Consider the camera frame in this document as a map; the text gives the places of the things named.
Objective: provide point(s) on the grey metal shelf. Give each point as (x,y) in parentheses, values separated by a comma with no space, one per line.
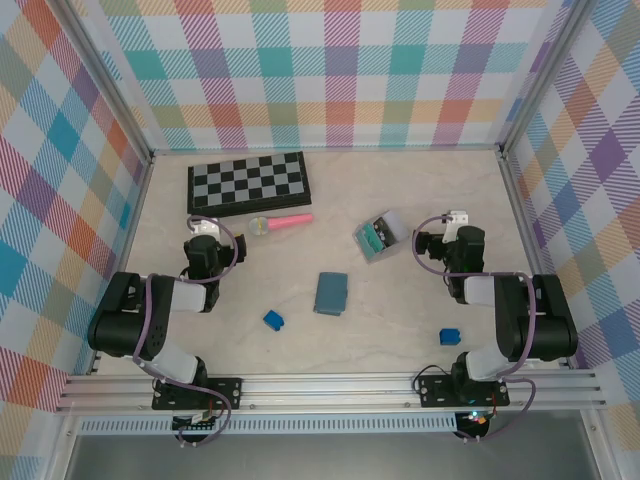
(325,460)

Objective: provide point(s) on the black grey chessboard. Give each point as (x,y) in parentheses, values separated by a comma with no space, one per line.
(247,182)

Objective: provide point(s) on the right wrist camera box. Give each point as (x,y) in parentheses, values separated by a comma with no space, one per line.
(457,220)

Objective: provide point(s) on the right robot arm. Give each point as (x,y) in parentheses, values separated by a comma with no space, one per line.
(545,325)

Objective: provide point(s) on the aluminium frame post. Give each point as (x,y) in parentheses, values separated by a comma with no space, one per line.
(114,80)
(546,75)

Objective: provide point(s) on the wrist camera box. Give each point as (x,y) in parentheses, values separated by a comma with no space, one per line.
(206,227)
(457,220)

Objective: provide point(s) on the pink toy microphone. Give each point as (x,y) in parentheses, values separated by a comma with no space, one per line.
(290,221)

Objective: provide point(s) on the aluminium frame crossbar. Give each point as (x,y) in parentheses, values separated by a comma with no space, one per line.
(325,149)

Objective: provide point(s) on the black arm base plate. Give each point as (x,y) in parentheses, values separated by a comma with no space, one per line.
(435,390)
(225,392)

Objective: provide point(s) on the small electronics board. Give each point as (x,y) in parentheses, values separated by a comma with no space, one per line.
(197,424)
(475,419)

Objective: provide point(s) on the aluminium table side rail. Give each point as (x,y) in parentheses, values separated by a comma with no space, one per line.
(523,215)

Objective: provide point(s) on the aluminium mounting rail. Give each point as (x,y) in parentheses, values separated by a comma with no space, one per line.
(325,392)

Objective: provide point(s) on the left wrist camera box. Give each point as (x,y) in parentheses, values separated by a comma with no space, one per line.
(206,227)

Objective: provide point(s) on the blue toy block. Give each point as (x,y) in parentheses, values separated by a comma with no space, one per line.
(274,320)
(450,336)

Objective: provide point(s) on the teal card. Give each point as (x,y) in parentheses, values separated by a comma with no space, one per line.
(368,239)

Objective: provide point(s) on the blue leather card holder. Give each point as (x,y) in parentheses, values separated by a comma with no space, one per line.
(331,294)

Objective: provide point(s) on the black patterned card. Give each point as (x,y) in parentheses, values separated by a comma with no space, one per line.
(384,232)

